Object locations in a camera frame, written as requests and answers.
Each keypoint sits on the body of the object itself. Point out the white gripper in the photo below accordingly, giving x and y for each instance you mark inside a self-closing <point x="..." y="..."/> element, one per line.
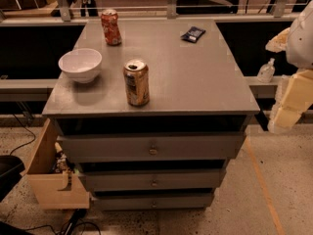
<point x="301" y="41"/>

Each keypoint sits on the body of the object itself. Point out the orange soda can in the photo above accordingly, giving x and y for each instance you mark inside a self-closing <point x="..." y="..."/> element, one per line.
<point x="136" y="77"/>

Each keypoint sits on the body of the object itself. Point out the red coke can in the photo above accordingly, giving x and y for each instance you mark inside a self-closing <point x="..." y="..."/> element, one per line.
<point x="109" y="18"/>

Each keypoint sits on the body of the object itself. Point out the clear sanitizer bottle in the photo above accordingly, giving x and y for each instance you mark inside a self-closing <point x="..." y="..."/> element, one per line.
<point x="266" y="72"/>

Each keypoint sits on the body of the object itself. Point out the dark blue snack bag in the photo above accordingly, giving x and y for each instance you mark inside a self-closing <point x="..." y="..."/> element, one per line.
<point x="193" y="34"/>

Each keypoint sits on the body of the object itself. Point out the grey drawer cabinet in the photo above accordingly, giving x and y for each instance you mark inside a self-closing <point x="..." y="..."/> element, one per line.
<point x="172" y="152"/>

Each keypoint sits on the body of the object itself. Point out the white bowl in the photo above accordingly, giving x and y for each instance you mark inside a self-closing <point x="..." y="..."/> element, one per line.
<point x="81" y="65"/>

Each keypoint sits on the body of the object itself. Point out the wooden box on floor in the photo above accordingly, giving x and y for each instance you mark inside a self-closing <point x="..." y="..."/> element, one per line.
<point x="53" y="191"/>

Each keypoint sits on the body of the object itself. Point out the black chair base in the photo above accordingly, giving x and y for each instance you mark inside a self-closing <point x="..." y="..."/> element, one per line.
<point x="11" y="168"/>

